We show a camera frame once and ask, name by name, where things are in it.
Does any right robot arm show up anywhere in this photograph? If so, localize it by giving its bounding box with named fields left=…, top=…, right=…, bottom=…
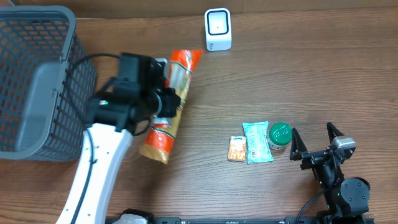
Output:
left=290, top=122, right=374, bottom=223

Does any small orange snack packet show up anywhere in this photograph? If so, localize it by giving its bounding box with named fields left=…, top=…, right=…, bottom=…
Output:
left=228, top=136, right=246, bottom=162

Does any teal tissue packet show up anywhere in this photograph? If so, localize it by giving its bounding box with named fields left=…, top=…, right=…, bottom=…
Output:
left=243, top=121, right=274, bottom=164

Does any green lid jar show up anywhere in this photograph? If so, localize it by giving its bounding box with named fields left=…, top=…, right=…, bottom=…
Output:
left=267, top=123, right=292, bottom=150

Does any orange spaghetti package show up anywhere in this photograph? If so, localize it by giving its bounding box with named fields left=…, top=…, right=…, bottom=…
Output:
left=139, top=50, right=203, bottom=164

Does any white barcode scanner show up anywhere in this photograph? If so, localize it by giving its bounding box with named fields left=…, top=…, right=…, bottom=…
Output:
left=204, top=7, right=232, bottom=52

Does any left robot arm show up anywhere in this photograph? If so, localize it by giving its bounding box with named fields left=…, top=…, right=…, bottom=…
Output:
left=57, top=77, right=180, bottom=223

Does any grey plastic shopping basket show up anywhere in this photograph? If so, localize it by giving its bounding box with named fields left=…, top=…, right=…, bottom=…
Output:
left=1, top=6, right=96, bottom=161

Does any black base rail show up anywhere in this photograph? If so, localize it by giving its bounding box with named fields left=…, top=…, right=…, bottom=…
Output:
left=105, top=216, right=376, bottom=224

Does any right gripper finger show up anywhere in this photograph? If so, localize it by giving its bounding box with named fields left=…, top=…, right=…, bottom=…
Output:
left=326, top=122, right=344, bottom=146
left=290, top=128, right=308, bottom=161

